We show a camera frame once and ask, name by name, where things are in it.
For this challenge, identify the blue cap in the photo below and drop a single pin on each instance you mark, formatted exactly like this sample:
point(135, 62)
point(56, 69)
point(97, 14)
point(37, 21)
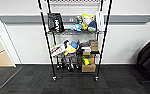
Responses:
point(74, 44)

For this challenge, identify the yellow white blue plush toy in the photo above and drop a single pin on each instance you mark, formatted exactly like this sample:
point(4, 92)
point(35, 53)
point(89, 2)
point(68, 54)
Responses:
point(88, 20)

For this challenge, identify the light blue plush toy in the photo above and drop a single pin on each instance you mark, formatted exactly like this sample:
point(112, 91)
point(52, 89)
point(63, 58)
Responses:
point(76, 27)

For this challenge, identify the open cardboard box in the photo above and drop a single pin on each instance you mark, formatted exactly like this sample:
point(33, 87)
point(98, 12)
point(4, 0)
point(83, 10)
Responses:
point(88, 68)

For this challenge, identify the stacked brown cardboard boxes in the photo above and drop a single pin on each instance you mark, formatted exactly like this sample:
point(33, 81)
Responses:
point(93, 45)

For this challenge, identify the white door frame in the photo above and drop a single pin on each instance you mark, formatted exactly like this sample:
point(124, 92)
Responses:
point(6, 36)

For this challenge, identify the white bag with green top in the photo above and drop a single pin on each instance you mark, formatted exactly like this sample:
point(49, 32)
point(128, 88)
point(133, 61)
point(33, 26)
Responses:
point(59, 49)

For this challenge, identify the stacked dark boxes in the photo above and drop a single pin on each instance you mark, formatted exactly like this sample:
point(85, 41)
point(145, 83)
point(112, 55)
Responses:
point(84, 47)

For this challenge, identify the black bag with white print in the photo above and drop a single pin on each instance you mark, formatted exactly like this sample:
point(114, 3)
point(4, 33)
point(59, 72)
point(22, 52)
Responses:
point(55, 22)

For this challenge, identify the yellow green toy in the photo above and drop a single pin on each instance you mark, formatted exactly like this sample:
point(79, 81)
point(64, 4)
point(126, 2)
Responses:
point(87, 61)

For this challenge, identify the black chair with dark garment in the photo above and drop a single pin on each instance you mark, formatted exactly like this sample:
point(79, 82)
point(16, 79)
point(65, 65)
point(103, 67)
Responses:
point(149, 55)

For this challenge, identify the small yellow plush toy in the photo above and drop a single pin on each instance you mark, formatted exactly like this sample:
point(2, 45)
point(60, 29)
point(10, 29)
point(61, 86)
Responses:
point(70, 50)

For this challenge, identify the flat white package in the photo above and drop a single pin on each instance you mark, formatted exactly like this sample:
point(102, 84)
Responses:
point(100, 22)

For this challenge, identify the long grey wall band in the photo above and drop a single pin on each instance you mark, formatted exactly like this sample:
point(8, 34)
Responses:
point(21, 18)

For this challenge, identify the black shoes and bags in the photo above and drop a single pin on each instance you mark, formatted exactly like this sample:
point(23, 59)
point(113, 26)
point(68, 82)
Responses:
point(67, 62)

